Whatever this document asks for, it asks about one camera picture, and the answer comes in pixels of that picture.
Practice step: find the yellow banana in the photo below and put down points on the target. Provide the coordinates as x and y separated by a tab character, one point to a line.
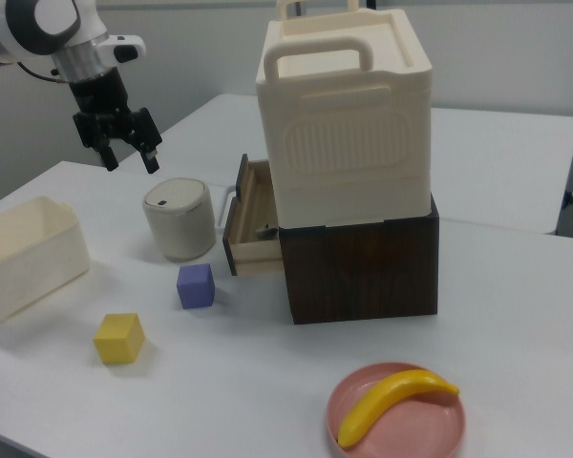
387	401

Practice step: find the yellow cube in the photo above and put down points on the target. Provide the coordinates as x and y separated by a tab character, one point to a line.
118	339

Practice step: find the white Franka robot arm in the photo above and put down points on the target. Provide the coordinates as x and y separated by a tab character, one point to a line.
9	28

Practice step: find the purple cube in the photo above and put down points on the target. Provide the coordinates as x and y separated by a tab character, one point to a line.
196	286

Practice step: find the cream plastic toy cabinet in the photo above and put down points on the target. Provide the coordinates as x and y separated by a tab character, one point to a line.
348	124

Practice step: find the beige round trash can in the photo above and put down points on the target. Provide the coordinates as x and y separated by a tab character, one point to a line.
179	222

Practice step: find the dark wooden drawer box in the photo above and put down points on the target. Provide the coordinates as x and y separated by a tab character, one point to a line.
363	272

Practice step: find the cream plastic bin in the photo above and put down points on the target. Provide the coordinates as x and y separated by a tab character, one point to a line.
28	257

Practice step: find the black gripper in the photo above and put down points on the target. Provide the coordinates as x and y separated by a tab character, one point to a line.
98	93

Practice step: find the pink plate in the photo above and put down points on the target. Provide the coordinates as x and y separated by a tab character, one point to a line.
410	424

